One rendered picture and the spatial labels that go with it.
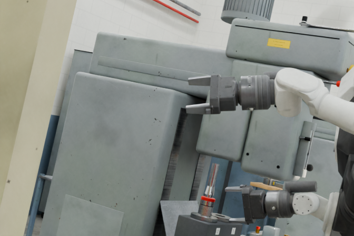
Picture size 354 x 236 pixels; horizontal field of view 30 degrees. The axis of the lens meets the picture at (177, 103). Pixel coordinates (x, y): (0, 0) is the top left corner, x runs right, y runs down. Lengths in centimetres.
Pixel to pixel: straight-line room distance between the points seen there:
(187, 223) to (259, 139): 54
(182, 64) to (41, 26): 184
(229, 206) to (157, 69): 710
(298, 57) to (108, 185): 90
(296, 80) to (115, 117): 118
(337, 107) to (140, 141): 115
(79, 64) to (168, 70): 509
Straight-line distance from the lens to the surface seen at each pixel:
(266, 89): 166
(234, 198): 971
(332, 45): 244
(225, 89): 168
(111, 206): 266
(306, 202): 206
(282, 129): 248
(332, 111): 162
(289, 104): 169
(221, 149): 255
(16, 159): 88
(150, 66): 276
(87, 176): 273
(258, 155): 251
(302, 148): 254
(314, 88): 163
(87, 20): 817
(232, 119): 254
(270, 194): 211
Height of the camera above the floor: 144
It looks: 2 degrees up
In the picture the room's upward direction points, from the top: 13 degrees clockwise
